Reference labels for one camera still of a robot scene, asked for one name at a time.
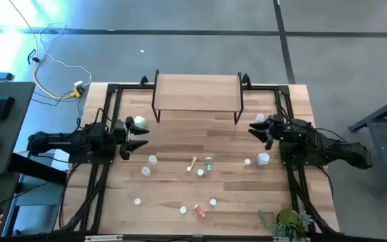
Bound black aluminium table frame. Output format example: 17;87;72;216
57;82;341;236

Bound white floor cable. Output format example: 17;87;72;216
38;22;93;88

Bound blue-grey metal table frame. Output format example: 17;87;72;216
347;91;387;198

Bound large white bottle blue label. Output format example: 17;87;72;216
133;115;147;130

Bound white Trader Joe's Melatonin bottle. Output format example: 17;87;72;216
255;153;271;167

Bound black desk support beam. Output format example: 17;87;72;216
7;153;69;186

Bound white box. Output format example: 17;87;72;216
50;149;71;173

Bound small black cable clip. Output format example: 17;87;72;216
27;48;42;65

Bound wooden shelf black metal legs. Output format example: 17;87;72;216
150;69;245;125

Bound potted succulent plant black pot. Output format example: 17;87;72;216
257;207;315;242

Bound silver metal bracket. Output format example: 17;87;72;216
84;235;124;242

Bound grey desk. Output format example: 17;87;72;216
0;81;36;178

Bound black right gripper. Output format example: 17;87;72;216
248;114;284;151

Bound yellow floor cable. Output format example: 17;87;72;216
7;0;77;100

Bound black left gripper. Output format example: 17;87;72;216
112;116;150;161

